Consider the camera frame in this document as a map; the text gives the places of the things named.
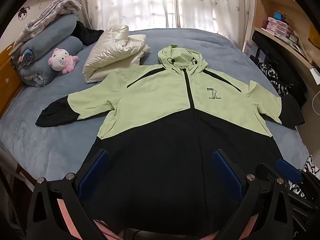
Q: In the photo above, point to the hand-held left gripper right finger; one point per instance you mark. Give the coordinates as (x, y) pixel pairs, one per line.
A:
(226, 172)

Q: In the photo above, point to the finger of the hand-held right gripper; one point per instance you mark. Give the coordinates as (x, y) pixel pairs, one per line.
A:
(287, 168)
(266, 171)

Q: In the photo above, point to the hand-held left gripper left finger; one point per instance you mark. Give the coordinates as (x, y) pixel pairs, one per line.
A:
(93, 171)

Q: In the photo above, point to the green and black hooded jacket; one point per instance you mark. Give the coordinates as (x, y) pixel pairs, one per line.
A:
(160, 120)

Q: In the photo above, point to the black white patterned cloth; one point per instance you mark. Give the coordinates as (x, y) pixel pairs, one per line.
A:
(311, 161)
(268, 73)

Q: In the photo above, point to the bed with blue sheet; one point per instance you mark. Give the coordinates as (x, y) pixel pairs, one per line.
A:
(50, 142)

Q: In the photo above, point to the pink cloth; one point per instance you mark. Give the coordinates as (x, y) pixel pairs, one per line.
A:
(105, 232)

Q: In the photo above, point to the white paper sheet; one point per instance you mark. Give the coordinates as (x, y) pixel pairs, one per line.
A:
(315, 76)

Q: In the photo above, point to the black bag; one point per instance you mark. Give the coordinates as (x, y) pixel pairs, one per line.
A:
(285, 62)

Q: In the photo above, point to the pink cat plush toy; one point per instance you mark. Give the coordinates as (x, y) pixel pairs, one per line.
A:
(60, 60)

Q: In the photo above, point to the white puffer jacket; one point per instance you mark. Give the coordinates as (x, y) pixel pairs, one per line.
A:
(112, 52)

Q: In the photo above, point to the white cardboard box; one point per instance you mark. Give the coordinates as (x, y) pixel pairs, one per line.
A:
(250, 48)

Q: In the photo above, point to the wooden headboard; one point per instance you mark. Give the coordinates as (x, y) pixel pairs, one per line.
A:
(6, 80)

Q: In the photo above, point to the yellow paper bag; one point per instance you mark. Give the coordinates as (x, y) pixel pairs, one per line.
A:
(315, 33)

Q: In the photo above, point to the stack of pink boxes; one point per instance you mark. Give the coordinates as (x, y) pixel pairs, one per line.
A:
(278, 27)

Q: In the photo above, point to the rolled blue blanket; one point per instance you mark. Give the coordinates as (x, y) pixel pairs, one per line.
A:
(57, 30)

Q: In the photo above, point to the small blue box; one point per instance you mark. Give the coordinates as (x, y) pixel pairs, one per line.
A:
(278, 16)

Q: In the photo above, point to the wooden shelf unit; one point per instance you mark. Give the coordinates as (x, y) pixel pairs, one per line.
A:
(287, 5)

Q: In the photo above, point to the folded floral quilt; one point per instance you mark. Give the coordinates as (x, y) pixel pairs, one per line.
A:
(50, 12)

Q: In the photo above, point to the white printed curtain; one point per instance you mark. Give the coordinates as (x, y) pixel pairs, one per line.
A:
(212, 2)
(130, 2)

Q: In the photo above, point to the cartoon face wall sticker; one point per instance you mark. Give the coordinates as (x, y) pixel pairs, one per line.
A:
(23, 13)

